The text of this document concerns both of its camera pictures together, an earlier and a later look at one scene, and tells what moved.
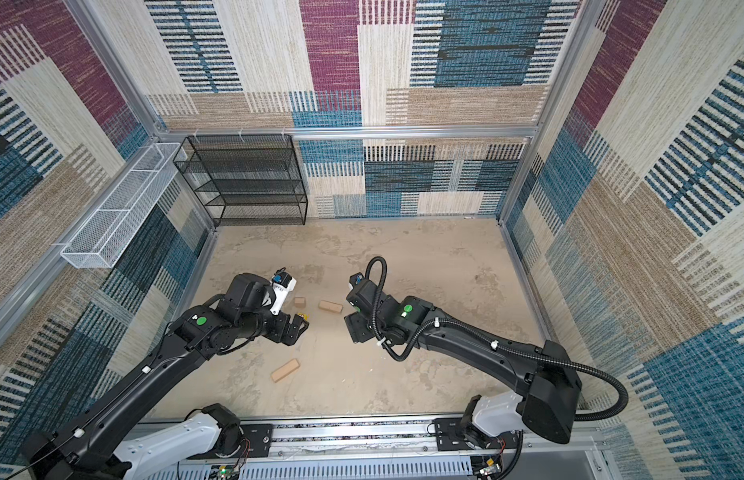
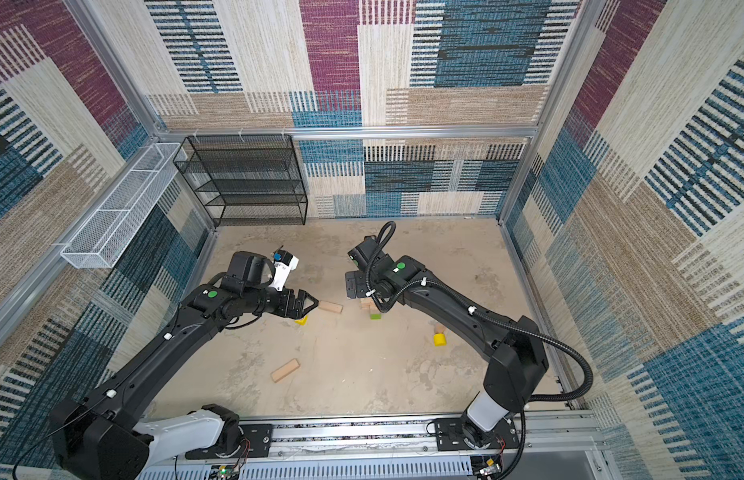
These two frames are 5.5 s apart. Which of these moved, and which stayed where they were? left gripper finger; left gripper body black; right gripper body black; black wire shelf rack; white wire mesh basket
Moved: right gripper body black; left gripper body black; left gripper finger
Stayed: white wire mesh basket; black wire shelf rack
